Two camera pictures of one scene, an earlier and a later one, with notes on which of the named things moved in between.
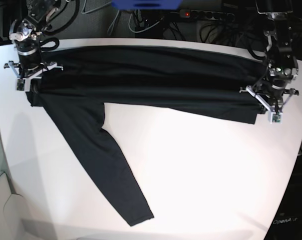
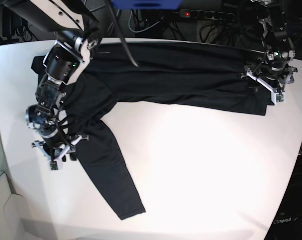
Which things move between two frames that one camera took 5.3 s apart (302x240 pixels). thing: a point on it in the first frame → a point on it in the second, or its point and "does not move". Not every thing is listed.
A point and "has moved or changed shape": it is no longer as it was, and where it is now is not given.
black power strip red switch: x=206 y=14 does not move
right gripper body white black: x=273 y=105 → x=277 y=86
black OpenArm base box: x=292 y=220 does not move
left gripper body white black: x=24 y=73 → x=55 y=153
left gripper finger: x=261 y=109 → x=255 y=87
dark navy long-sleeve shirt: x=75 y=83 has moved or changed shape
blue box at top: x=146 y=4 does not move
